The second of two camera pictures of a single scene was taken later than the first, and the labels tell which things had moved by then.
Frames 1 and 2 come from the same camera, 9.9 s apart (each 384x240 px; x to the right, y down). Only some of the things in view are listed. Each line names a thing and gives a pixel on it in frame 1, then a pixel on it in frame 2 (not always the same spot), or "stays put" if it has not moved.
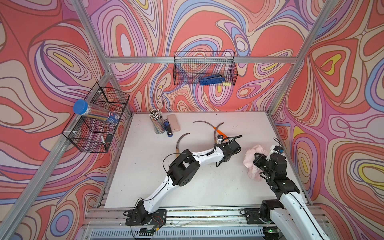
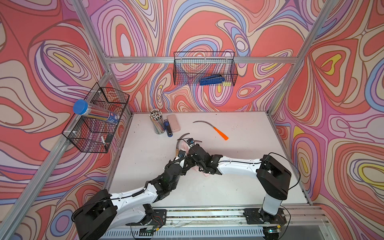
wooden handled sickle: x=177 y=148 stays put
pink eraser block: x=174 y=122 stays put
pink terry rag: x=253 y=171 -> x=186 y=147
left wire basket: x=88 y=133 stays put
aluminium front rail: x=110 y=223 stays put
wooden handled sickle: x=214 y=132 -> x=195 y=140
